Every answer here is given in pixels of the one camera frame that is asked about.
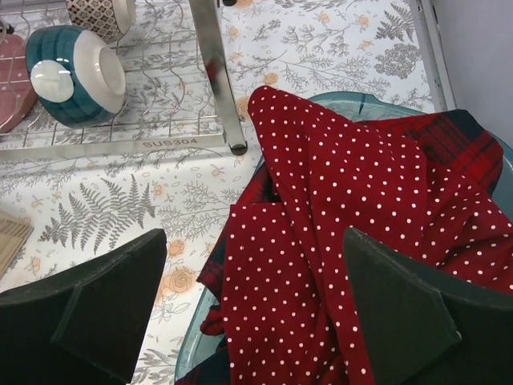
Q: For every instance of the red plaid garment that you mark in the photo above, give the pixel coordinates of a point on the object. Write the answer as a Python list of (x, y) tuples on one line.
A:
[(457, 140)]

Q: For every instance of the red polka dot skirt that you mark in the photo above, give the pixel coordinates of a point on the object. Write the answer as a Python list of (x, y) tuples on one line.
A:
[(320, 224)]

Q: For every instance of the pink dotted plate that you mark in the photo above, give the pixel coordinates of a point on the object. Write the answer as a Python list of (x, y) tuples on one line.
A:
[(17, 94)]

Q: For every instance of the wooden clothes rack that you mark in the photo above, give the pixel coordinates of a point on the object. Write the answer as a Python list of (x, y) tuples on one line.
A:
[(14, 234)]

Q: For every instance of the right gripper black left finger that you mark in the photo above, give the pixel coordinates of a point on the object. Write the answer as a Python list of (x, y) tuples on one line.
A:
[(85, 325)]

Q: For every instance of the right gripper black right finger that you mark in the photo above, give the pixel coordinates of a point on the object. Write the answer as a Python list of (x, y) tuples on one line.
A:
[(422, 326)]

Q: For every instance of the floral table mat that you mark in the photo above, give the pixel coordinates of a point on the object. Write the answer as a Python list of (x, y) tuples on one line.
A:
[(82, 207)]

